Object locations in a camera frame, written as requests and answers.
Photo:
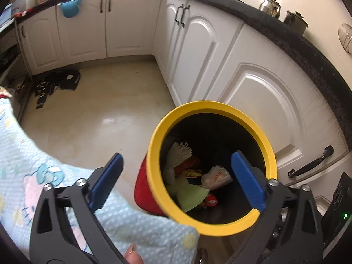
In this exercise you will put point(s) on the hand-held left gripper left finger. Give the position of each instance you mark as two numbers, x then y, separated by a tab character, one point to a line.
106	183

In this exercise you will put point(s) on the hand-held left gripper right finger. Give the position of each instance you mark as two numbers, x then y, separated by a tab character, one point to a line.
249	183

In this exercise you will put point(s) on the red snack packet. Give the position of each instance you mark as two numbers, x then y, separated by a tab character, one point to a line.
211	201

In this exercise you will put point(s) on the yellow rimmed bin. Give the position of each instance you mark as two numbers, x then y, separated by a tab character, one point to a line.
154	176

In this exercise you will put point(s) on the white ruffled paper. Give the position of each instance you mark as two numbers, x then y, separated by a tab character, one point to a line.
176	154

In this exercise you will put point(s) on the person's left hand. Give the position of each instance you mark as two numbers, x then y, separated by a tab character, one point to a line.
133	255

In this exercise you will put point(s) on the white cabinet door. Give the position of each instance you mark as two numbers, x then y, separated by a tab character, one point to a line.
132	27
41	46
319	204
203	49
82	38
261	93
169	38

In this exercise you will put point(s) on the white plastic bag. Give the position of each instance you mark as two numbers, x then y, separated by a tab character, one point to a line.
216	177

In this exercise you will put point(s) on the yellow snack wrapper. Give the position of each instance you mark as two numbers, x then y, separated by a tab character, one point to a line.
192	173

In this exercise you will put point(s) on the printed blue blanket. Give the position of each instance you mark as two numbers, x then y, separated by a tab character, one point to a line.
33	148

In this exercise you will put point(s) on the steel pot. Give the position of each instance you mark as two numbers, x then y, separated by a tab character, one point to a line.
295	22

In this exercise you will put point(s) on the black kitchen countertop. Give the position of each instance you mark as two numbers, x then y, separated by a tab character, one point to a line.
247	13

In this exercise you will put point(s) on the steel kettle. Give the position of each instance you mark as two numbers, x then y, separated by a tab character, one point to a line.
271	7

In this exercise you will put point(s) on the red foil packet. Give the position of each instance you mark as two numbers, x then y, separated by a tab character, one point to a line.
21	13

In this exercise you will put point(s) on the grey blue storage box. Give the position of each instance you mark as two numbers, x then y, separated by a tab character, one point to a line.
7	16

